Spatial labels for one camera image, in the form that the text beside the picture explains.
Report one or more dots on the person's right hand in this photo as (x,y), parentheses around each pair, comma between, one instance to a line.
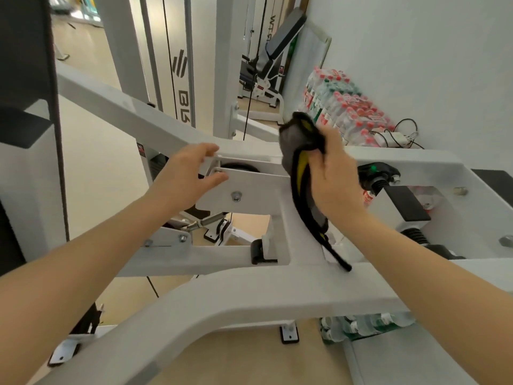
(336,184)

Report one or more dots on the black ribbed rubber grip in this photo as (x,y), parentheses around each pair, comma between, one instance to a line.
(417,236)

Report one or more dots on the person's left hand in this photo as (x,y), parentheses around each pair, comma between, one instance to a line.
(184,180)

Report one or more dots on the chrome guide rod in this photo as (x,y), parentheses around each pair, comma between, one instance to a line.
(150,48)
(188,56)

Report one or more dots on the person's right forearm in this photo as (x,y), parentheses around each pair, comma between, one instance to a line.
(441,292)

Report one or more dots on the metal coil spring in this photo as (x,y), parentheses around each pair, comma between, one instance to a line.
(204,222)

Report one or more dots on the dark grey cleaning cloth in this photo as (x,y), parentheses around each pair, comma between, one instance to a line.
(292,144)

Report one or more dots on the person's left forearm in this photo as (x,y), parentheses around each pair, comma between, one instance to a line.
(72,284)

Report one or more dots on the black bearing housing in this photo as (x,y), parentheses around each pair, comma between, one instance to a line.
(378,174)

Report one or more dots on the white charger adapter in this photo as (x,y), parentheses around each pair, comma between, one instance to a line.
(394,139)

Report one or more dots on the stack of water bottle packs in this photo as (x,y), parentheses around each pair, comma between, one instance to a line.
(348,112)

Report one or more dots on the white gym machine frame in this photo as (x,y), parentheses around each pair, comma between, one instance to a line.
(260,292)

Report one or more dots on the black padded weight bench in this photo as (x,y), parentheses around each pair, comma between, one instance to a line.
(276,48)

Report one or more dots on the framed whiteboard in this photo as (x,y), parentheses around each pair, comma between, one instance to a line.
(312,56)

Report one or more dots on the small black red sticker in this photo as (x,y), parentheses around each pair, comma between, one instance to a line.
(140,150)

